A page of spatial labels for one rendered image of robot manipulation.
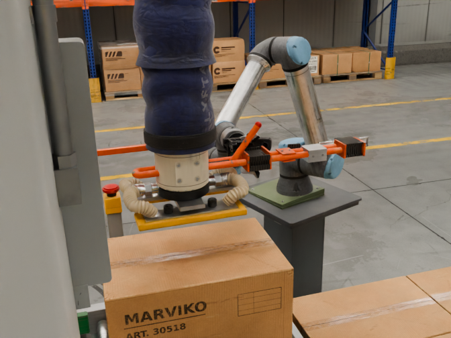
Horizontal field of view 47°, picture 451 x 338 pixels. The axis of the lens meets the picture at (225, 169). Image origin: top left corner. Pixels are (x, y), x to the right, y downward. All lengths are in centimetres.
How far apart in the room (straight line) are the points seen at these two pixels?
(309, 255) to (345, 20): 880
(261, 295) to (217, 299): 15
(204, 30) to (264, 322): 95
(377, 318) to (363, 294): 17
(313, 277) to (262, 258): 120
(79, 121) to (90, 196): 9
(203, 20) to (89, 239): 94
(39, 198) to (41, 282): 8
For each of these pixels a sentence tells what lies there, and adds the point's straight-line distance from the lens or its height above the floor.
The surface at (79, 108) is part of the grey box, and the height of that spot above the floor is 170.
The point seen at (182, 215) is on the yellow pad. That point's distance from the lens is 156.
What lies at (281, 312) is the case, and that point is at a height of 79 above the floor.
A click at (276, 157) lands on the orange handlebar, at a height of 127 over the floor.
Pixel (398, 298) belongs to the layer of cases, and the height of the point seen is 54.
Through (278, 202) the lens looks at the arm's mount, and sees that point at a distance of 259.
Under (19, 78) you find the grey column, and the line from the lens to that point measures 43.
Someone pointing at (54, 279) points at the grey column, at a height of 158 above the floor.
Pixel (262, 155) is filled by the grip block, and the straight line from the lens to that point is 167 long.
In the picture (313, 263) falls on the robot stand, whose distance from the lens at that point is 288.
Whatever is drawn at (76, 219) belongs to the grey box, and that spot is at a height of 156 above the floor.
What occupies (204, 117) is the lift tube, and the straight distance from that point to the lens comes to 152.
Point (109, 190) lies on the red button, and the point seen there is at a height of 103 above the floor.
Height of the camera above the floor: 183
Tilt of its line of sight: 20 degrees down
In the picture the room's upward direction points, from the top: 2 degrees counter-clockwise
